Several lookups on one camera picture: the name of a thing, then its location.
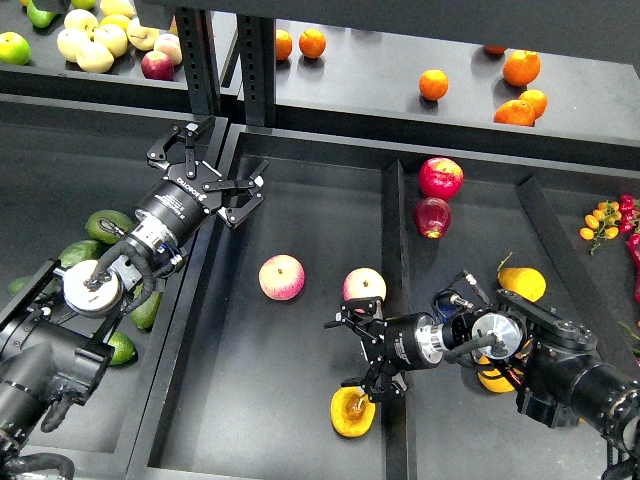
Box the black angled tray divider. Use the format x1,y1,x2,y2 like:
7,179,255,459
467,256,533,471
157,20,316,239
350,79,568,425
516,176,639,377

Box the orange right small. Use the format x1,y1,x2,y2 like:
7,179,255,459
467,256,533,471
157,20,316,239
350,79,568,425
519,89,548,119

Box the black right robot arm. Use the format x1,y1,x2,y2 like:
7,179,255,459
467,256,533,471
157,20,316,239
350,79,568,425
324,270,639,479

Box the large red apple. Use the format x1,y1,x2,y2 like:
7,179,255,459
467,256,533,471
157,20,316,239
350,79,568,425
418,157,464,201

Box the orange right front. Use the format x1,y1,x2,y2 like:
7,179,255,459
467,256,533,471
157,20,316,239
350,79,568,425
493,99,536,127

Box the pink apple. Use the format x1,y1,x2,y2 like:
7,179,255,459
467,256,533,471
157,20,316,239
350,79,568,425
258,254,305,301
342,268,387,301

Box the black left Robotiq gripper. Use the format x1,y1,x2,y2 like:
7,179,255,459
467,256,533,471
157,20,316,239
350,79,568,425
133,115,271,246

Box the yellow pear with stem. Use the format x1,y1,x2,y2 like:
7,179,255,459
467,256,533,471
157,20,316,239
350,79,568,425
330,386,376,438

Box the pale yellow pear left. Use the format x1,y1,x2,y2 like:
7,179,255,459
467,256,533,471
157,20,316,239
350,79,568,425
56,28,91,63

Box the black tray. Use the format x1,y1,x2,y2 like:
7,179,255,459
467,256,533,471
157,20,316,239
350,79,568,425
156,125,639,479
1,95,222,479

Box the black perforated shelf post right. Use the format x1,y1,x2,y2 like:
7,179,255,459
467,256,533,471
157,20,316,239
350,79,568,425
237,14,276,127

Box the pink apple left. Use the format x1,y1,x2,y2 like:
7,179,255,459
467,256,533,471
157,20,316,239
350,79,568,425
258,254,305,301

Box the orange on shelf left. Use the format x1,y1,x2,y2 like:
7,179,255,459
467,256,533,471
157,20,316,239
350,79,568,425
298,28,327,59

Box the orange cherry tomato bunch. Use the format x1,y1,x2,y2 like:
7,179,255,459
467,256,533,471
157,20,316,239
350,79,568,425
579,201,622,255

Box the orange on shelf centre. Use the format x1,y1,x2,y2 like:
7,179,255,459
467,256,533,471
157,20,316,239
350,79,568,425
418,69,449,101

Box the red apple on shelf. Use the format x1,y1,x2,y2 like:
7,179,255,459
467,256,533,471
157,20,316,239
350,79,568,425
141,50,175,81

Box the black left tray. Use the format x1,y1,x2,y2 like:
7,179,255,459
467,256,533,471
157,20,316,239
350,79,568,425
1,95,222,479

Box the pale yellow pear right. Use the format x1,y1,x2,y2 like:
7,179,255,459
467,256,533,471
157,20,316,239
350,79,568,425
126,17,160,52

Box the black perforated shelf post left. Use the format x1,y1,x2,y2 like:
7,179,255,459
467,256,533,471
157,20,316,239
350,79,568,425
175,7,222,116

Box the red chili peppers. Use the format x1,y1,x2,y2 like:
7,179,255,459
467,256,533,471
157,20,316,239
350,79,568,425
619,194,640,302

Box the pink peach on shelf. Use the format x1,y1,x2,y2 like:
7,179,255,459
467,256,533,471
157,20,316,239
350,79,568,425
153,33,183,66

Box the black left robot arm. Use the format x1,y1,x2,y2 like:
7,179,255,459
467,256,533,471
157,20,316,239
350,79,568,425
1,117,269,479

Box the pink apple right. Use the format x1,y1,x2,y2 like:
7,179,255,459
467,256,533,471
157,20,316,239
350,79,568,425
342,268,387,301

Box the black centre tray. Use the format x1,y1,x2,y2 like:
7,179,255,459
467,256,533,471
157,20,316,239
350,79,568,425
156,125,639,479

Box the pale yellow pear centre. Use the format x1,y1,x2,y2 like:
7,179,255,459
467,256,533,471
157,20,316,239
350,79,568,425
93,24,128,58

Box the pale yellow pear front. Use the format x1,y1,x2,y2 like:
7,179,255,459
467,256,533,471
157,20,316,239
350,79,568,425
76,41,114,73

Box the yellow pear top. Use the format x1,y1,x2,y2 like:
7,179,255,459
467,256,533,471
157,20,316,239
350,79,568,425
496,252,547,302

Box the black perforated shelf post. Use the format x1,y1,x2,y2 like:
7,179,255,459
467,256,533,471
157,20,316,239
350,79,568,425
175,7,222,116
237,14,276,127

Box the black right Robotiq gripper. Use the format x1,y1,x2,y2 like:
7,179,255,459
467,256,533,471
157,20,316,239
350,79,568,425
323,296,443,403

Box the green apple on shelf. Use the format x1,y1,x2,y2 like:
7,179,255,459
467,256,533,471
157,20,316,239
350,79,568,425
0,31,31,66

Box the orange half hidden left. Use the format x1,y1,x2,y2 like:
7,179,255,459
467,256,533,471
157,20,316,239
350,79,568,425
275,29,293,61

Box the green pepper on shelf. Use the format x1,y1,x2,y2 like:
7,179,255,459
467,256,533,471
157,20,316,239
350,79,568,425
26,1,59,29

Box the dark red apple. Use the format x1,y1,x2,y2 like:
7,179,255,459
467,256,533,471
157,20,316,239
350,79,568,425
413,197,451,239

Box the orange on shelf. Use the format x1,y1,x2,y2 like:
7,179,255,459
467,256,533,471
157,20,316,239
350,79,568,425
418,69,449,101
298,28,327,59

